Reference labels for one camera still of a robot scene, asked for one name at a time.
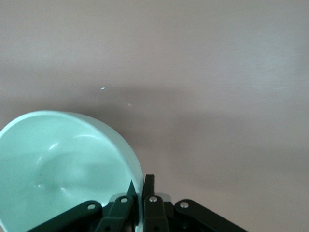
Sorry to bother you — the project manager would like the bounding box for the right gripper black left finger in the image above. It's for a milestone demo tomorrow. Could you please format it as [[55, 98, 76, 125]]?
[[28, 180, 138, 232]]

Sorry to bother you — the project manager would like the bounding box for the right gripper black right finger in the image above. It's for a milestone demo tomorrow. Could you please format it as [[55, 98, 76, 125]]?
[[142, 174, 249, 232]]

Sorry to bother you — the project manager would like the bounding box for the light green bowl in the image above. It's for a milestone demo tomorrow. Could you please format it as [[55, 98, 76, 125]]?
[[0, 110, 144, 232]]

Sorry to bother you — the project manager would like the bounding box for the brown table cover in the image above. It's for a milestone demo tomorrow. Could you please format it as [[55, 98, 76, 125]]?
[[0, 0, 309, 232]]

